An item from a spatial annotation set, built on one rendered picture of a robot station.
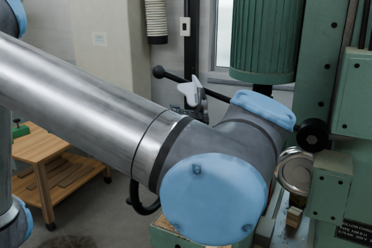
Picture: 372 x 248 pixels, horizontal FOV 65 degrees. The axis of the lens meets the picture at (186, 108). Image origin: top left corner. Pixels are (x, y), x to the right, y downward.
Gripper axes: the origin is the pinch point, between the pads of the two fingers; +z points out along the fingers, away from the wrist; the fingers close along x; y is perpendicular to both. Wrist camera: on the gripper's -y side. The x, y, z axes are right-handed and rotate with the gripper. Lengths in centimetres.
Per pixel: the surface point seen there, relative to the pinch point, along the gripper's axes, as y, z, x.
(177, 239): 2.1, -22.6, 22.2
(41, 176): 46, 81, 100
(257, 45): -10.9, -3.9, -18.3
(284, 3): -13.1, -4.5, -28.1
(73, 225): 26, 77, 138
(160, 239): 5.0, -20.2, 25.2
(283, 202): -35.7, -8.1, 26.3
